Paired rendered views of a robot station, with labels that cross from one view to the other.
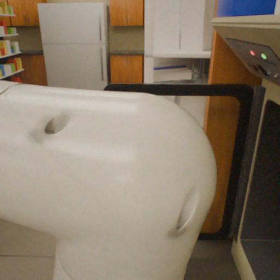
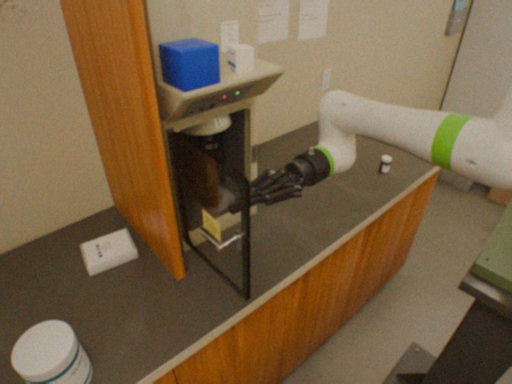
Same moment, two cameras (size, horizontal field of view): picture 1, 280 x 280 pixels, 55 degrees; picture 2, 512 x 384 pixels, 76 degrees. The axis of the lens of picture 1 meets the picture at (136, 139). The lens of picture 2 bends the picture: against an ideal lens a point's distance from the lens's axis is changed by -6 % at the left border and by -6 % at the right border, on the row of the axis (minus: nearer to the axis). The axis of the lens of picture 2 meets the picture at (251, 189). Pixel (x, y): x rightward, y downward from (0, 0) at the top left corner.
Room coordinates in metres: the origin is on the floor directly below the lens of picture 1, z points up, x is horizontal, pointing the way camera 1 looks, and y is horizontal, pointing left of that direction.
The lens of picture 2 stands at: (0.93, 0.49, 1.78)
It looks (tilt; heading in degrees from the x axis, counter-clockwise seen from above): 36 degrees down; 228
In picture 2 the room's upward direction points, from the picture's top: straight up
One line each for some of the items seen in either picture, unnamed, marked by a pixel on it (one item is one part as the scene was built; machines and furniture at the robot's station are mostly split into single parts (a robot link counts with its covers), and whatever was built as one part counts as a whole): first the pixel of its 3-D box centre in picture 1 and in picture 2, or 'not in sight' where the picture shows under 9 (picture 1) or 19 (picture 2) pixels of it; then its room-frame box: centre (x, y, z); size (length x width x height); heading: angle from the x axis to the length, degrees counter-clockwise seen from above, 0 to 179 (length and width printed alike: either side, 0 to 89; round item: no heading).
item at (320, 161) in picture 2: not in sight; (310, 166); (0.28, 0.02, 1.28); 0.09 x 0.06 x 0.12; 88
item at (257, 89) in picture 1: (244, 172); (179, 190); (0.54, -0.24, 1.19); 0.03 x 0.02 x 0.39; 178
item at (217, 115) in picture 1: (173, 170); (210, 218); (0.54, -0.08, 1.19); 0.30 x 0.01 x 0.40; 88
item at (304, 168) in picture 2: not in sight; (290, 178); (0.35, 0.01, 1.28); 0.09 x 0.08 x 0.07; 178
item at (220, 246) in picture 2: not in sight; (217, 236); (0.58, -0.01, 1.20); 0.10 x 0.05 x 0.03; 88
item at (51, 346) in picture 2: not in sight; (54, 362); (1.01, -0.09, 1.02); 0.13 x 0.13 x 0.15
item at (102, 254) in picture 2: not in sight; (109, 250); (0.74, -0.41, 0.96); 0.16 x 0.12 x 0.04; 169
